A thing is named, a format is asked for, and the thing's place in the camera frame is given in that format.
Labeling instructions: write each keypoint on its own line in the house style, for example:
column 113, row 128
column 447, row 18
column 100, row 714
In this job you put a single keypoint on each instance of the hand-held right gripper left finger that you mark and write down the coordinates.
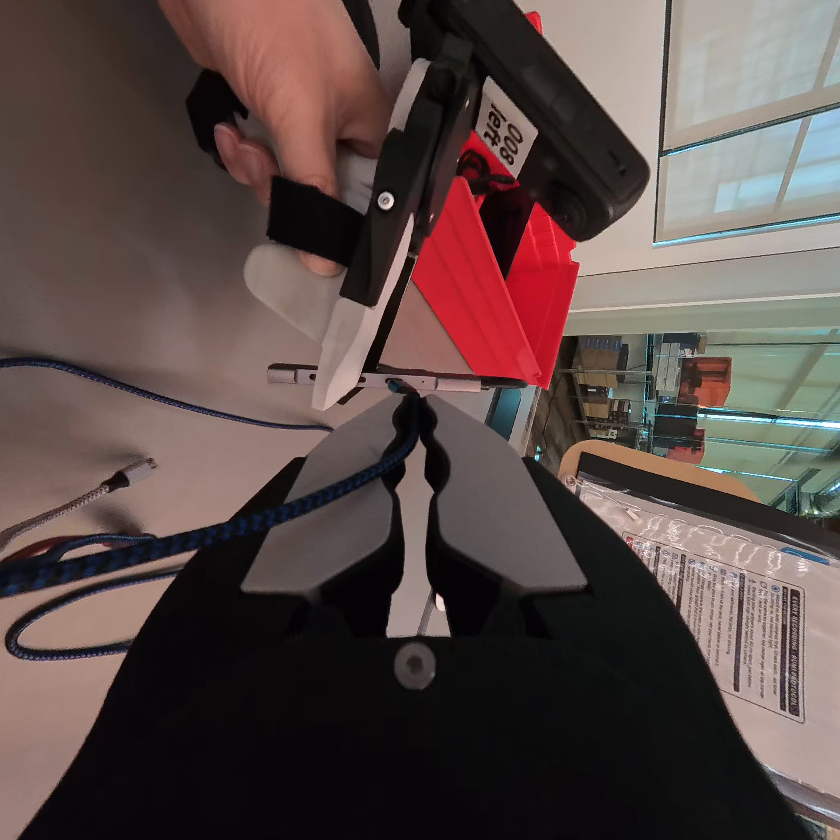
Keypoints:
column 308, row 518

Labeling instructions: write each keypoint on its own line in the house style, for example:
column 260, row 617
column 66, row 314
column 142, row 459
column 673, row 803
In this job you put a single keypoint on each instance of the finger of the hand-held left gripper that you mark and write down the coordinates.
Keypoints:
column 423, row 344
column 344, row 354

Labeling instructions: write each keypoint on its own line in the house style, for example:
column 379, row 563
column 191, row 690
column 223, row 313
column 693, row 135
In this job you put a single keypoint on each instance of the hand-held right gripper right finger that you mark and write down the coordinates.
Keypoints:
column 505, row 518

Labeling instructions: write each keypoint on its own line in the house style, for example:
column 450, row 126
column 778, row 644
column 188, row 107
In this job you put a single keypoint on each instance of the grey usb hub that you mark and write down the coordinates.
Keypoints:
column 459, row 382

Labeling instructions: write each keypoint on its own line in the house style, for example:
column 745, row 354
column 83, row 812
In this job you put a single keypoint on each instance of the red plastic bin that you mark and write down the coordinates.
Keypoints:
column 472, row 282

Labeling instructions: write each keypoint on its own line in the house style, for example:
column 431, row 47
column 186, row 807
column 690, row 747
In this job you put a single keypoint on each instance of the person's left hand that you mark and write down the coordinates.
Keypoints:
column 289, row 72

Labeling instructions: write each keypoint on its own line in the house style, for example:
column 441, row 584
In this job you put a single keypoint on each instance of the dark teal panel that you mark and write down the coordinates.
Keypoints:
column 505, row 420

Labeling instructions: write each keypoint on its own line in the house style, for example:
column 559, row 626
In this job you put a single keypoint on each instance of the wooden acrylic sign board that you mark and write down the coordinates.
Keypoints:
column 689, row 505

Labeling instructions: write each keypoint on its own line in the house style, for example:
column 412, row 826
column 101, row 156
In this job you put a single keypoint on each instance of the window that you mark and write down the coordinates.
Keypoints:
column 741, row 65

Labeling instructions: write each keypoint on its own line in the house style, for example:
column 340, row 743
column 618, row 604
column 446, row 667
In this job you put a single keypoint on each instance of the storage shelves with boxes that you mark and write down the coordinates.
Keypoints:
column 656, row 394

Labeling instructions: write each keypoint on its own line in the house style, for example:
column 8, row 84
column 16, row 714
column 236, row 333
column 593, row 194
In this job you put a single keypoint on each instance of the orange storage crate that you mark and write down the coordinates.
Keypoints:
column 705, row 380

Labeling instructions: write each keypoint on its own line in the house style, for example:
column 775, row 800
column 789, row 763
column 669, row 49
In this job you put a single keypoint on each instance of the printed instruction sheet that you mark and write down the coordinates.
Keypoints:
column 754, row 623

